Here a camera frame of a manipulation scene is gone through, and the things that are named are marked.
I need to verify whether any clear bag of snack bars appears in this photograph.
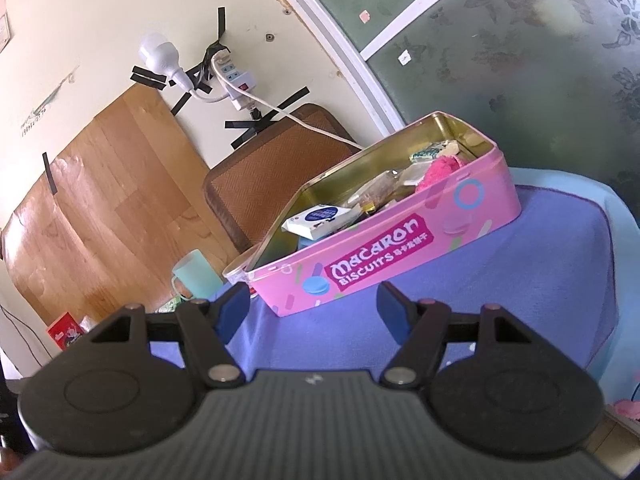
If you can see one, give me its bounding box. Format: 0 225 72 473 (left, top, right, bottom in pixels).
342 169 420 216

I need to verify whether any white blue wet wipes pack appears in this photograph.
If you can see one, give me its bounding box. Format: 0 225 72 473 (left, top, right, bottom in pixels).
281 205 361 242

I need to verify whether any green floral tissue pack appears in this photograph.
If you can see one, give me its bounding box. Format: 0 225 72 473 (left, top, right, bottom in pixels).
410 140 460 164

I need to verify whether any pink fluffy soft object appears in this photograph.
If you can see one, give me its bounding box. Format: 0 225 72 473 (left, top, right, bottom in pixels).
416 156 466 192

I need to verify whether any toothpaste box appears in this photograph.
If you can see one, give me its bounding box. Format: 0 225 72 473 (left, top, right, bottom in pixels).
156 295 183 313

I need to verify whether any mint green plastic mug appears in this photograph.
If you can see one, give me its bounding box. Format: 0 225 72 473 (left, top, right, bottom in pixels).
170 249 224 301

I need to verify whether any pink macaron biscuits tin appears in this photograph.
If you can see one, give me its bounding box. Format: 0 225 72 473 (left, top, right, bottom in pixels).
227 112 522 316

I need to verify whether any red snack box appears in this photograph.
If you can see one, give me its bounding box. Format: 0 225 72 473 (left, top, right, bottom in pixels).
47 312 86 350

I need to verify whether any wood grain panel board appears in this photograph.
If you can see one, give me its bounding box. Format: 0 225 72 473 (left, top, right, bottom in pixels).
2 84 238 324

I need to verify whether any brown mesh chair back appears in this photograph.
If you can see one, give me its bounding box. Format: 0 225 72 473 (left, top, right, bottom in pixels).
203 103 357 252

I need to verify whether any blue tablecloth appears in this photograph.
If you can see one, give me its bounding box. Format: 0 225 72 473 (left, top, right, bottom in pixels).
228 186 617 375

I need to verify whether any white power strip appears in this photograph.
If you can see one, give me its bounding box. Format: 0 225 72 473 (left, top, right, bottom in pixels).
210 49 256 110

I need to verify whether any white light bulb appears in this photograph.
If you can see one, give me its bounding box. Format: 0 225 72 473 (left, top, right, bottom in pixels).
139 34 194 92

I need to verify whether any white power cable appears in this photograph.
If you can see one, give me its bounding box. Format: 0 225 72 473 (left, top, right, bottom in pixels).
209 52 366 151

